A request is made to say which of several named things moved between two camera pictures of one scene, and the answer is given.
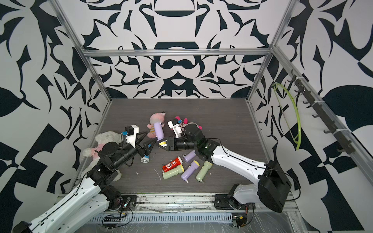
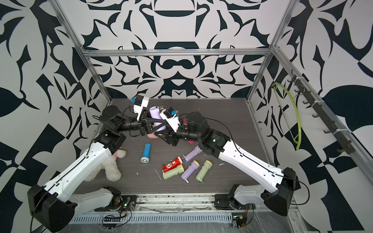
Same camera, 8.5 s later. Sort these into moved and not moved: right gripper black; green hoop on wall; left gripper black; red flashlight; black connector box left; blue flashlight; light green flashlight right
Moved: left gripper black; right gripper black
Not moved: blue flashlight; light green flashlight right; green hoop on wall; red flashlight; black connector box left
